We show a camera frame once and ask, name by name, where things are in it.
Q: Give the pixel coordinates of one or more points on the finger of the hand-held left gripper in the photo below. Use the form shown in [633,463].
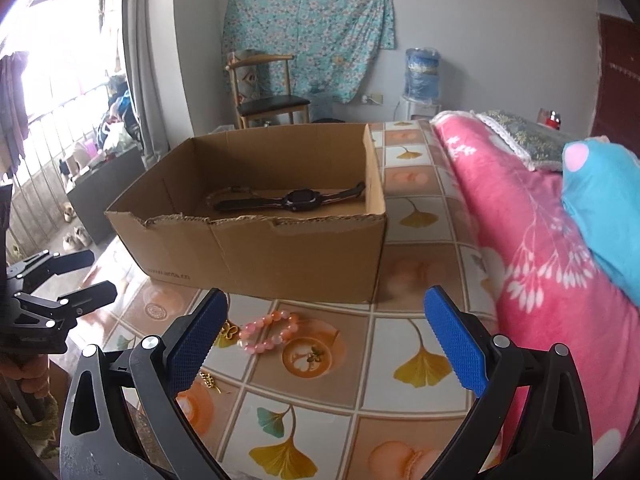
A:
[60,261]
[85,297]

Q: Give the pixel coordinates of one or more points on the brown cardboard box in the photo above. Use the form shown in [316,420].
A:
[280,260]

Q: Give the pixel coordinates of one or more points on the grey patterned pillow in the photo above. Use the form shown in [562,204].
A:
[530,135]

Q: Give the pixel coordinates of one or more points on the wall outlet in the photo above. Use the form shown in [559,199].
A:
[373,98]

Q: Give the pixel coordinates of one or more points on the hanging dark garment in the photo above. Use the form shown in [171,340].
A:
[15,110]

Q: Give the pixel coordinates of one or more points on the pile of clothes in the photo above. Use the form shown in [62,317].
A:
[120,110]

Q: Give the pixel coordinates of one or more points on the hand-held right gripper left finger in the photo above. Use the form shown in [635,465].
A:
[197,345]

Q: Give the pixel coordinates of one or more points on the dark red door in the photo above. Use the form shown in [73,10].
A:
[617,75]

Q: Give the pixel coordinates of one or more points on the blue water jug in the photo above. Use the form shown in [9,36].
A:
[422,75]

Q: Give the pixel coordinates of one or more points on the gold earring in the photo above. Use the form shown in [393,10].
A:
[315,355]

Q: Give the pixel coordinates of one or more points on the person's left hand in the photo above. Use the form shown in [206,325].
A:
[27,375]

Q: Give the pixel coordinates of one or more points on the pink floral blanket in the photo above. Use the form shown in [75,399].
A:
[525,220]

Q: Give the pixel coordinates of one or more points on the small red jar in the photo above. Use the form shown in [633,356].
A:
[552,120]

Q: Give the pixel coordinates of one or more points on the metal window railing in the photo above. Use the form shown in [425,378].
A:
[45,170]

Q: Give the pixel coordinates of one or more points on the white shoe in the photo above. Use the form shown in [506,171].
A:
[83,236]
[70,244]

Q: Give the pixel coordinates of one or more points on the teal floral cloth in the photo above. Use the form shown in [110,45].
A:
[310,20]

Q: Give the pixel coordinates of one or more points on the blue pillow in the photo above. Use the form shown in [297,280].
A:
[605,200]

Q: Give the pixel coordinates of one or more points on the beige slipper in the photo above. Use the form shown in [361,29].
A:
[70,211]

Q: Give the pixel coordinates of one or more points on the wooden chair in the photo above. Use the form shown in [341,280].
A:
[270,105]

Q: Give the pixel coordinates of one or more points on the grey curtain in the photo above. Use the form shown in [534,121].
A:
[147,60]

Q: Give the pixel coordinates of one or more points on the gold pendant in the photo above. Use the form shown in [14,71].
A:
[227,332]

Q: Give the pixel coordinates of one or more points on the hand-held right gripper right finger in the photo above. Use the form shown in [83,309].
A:
[457,345]

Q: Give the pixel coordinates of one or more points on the dark grey cabinet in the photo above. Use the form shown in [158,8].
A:
[100,195]

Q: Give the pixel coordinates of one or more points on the bluish plastic bag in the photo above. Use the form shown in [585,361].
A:
[332,107]

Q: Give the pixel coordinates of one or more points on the black and purple smartwatch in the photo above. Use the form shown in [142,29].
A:
[300,199]

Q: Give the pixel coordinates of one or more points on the white water dispenser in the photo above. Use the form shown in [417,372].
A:
[420,110]

